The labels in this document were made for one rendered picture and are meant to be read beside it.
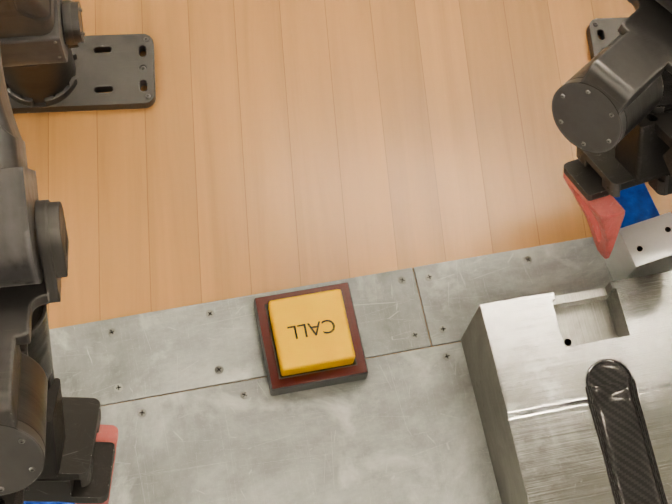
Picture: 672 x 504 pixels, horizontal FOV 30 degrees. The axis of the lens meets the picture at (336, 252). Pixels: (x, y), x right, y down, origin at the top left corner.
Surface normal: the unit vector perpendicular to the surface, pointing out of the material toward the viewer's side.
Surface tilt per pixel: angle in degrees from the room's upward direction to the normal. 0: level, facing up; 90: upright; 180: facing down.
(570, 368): 0
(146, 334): 0
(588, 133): 75
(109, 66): 0
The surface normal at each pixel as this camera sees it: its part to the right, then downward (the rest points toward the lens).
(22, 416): 0.67, -0.63
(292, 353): 0.07, -0.36
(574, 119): -0.64, 0.55
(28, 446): 0.14, 0.63
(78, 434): 0.07, -0.78
